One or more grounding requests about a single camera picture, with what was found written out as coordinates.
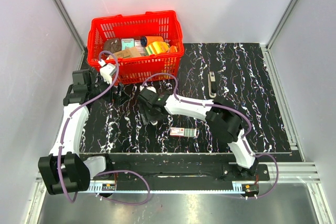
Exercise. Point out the aluminium frame rail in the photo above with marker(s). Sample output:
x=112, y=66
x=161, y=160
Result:
x=130, y=182

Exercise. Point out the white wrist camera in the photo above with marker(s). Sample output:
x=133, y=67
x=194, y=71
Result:
x=151, y=88
x=107, y=71

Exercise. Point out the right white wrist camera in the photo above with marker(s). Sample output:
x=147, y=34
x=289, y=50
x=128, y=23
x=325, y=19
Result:
x=151, y=88

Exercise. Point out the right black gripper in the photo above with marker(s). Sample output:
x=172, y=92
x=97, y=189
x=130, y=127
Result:
x=146, y=117

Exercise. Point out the brown cardboard box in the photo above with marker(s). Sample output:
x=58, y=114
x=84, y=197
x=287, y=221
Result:
x=128, y=53

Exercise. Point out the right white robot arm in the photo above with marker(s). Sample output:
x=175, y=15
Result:
x=226, y=124

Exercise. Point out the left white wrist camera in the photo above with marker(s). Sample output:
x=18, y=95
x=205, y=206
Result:
x=107, y=71

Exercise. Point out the orange cylindrical can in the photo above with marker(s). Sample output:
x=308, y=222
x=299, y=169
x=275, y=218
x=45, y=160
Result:
x=147, y=40

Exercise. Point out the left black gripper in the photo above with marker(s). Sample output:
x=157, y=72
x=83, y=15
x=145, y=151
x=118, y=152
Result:
x=118, y=98

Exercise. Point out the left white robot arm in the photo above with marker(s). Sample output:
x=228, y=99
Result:
x=62, y=170

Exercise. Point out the red white staples box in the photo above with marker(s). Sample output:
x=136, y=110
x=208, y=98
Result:
x=183, y=132

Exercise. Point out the brown round cookie pack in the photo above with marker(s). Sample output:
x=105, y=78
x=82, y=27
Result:
x=113, y=45

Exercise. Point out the red plastic shopping basket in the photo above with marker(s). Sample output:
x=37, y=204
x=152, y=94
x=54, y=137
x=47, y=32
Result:
x=133, y=70

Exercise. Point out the teal white small box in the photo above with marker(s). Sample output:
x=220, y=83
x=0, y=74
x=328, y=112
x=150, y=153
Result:
x=127, y=43

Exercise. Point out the orange snack packet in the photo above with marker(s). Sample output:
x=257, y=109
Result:
x=173, y=49

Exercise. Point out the yellow green striped box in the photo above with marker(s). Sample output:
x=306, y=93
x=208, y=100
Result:
x=157, y=47

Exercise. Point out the white black stapler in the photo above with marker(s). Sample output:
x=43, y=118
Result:
x=212, y=86

